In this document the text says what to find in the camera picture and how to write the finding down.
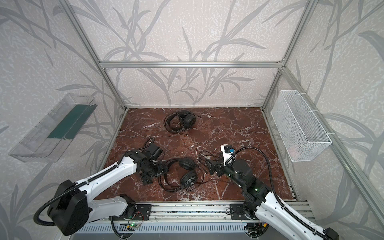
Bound black headphones with cable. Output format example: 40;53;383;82
164;110;201;134
157;150;231;193

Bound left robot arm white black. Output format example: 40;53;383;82
33;143;168;236

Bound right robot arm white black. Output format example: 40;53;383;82
205;145;339;240

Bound green mat in bin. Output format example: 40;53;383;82
48;104;97;140

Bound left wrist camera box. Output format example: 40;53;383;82
143;143;164;162

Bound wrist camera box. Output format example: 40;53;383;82
143;143;164;162
220;145;235;166

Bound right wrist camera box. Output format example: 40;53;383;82
220;145;235;166

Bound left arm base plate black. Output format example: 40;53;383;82
127;204;152;221

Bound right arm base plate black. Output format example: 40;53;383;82
226;204;248;220

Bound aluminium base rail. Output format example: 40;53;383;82
61;201;316;224

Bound white wire mesh basket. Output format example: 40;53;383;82
271;90;332;162

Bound clear plastic wall bin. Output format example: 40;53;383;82
9;94;98;163

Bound aluminium frame crossbar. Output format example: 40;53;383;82
99;61;282;69

